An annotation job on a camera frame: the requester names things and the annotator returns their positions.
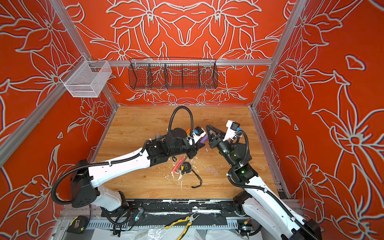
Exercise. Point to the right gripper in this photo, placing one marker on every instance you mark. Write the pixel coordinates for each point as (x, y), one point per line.
(215, 141)

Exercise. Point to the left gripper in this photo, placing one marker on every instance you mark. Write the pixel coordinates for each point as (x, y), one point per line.
(193, 148)

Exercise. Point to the purple marker pen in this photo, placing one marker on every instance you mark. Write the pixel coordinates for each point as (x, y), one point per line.
(204, 139)

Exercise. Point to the pink marker pen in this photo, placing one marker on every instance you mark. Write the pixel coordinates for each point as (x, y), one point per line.
(177, 166)

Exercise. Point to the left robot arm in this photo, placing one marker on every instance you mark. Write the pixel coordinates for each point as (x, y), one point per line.
(87, 179)

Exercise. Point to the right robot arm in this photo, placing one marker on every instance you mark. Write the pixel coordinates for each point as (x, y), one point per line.
(257, 200)

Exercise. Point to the black tape measure on table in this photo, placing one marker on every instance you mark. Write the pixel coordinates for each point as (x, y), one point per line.
(190, 170)

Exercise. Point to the small circuit board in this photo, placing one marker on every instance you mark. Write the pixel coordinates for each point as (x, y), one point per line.
(245, 228)

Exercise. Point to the white mesh basket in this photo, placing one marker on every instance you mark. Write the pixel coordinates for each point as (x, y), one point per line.
(84, 81)

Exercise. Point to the black yellow tape measure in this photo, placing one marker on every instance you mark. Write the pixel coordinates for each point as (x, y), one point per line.
(78, 225)

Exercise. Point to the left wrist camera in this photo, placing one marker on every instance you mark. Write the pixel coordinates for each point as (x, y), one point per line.
(198, 133)

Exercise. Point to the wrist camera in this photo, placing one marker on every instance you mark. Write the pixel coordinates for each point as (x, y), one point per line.
(198, 133)
(233, 128)

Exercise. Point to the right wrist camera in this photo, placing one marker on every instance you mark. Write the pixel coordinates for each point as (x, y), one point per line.
(233, 128)

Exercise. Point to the yellow handled pliers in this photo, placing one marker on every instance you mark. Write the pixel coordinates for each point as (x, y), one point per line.
(187, 223)

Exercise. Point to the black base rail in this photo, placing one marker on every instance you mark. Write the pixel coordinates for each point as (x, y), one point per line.
(223, 207)

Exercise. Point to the black wire basket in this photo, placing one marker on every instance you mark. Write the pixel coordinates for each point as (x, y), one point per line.
(173, 74)

